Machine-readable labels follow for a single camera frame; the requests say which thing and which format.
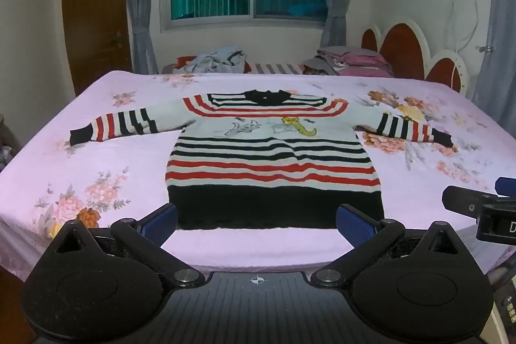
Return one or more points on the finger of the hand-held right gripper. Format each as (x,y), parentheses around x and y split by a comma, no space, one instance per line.
(506,186)
(460,199)

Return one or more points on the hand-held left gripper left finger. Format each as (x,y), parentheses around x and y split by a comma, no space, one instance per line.
(160,224)

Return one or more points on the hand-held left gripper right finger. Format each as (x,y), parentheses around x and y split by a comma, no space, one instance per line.
(355,224)

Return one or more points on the striped knit sweater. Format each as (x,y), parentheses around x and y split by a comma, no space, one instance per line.
(274,166)

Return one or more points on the pile of grey-blue clothes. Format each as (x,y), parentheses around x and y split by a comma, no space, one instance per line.
(211,61)

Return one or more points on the grey device with buttons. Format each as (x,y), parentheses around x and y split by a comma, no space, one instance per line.
(506,299)

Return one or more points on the pink floral bed sheet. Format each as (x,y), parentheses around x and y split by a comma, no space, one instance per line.
(121,114)

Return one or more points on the folded pink blankets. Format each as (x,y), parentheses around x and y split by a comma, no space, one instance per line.
(354,62)

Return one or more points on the striped pillow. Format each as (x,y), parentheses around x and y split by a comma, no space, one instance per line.
(276,68)

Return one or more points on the brown wooden door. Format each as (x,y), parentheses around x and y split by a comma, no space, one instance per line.
(96,17)

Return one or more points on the wall hook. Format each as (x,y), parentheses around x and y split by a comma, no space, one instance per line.
(485,49)

